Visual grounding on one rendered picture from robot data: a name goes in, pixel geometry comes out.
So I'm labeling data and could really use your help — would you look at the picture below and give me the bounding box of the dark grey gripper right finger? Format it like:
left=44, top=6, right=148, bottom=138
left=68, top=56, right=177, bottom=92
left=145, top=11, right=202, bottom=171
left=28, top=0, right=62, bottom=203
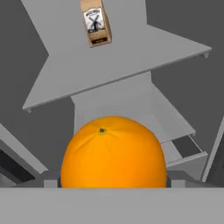
left=165, top=170, right=217, bottom=189

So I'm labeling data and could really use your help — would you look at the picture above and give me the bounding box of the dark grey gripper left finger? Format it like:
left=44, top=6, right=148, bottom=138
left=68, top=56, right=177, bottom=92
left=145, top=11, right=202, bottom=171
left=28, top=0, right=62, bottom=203
left=15, top=171, right=63, bottom=189

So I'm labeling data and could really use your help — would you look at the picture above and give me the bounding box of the orange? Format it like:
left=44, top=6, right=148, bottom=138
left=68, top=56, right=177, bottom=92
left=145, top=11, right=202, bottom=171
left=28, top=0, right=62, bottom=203
left=59, top=115, right=168, bottom=189

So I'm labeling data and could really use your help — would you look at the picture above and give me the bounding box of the grey fridge door shelf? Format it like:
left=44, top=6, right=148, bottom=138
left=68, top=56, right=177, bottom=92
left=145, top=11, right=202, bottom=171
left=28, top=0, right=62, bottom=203
left=0, top=123, right=49, bottom=187

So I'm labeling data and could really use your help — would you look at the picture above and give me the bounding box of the wide grey fridge shelf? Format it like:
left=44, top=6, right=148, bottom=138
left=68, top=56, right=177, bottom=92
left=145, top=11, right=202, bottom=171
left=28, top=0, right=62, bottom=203
left=21, top=0, right=213, bottom=114

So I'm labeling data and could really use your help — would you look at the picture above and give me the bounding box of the pale glass fridge shelf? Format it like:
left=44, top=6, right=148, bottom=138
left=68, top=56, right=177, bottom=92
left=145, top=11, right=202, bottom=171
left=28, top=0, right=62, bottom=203
left=71, top=82, right=197, bottom=144

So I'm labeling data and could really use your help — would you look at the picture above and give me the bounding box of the brown bag with windmill print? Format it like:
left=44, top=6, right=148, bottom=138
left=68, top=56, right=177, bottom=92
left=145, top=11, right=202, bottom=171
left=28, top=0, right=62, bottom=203
left=79, top=0, right=113, bottom=49

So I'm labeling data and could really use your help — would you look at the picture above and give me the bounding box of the grey fridge drawer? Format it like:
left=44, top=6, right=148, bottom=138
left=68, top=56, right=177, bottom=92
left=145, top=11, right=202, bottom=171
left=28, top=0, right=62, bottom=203
left=160, top=133, right=209, bottom=181

